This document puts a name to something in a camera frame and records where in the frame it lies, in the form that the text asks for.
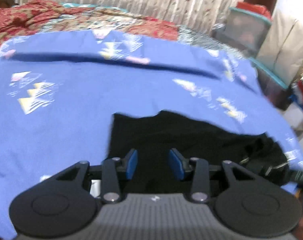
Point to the black pants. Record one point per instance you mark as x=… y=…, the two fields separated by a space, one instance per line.
x=153 y=137

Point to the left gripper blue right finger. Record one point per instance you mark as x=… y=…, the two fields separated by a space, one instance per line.
x=195 y=170

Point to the beige fabric wardrobe cover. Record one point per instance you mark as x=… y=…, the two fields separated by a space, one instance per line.
x=282 y=50

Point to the red floral quilt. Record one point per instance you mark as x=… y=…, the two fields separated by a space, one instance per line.
x=42 y=16

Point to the clear plastic storage box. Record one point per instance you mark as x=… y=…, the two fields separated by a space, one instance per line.
x=243 y=30

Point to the blue printed bedsheet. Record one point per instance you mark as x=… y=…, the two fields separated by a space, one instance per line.
x=59 y=92

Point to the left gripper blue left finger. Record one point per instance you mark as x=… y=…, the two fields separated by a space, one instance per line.
x=115 y=172

